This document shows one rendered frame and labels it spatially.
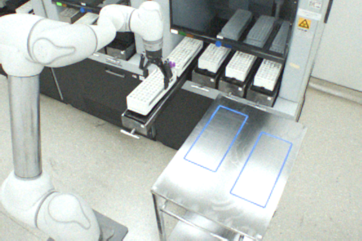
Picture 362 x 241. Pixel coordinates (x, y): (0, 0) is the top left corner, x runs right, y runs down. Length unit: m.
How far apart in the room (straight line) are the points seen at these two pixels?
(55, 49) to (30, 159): 0.44
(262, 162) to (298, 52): 0.54
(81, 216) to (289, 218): 1.42
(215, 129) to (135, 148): 1.10
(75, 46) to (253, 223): 0.83
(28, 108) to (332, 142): 2.17
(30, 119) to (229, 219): 0.76
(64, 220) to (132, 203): 1.13
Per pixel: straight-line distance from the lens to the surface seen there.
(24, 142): 1.17
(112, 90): 2.28
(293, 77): 1.70
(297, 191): 2.36
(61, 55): 0.92
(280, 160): 1.43
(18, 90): 1.09
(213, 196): 1.30
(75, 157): 2.54
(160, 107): 1.61
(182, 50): 1.85
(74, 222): 1.16
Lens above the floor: 1.94
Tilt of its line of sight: 44 degrees down
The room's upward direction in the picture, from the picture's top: 2 degrees counter-clockwise
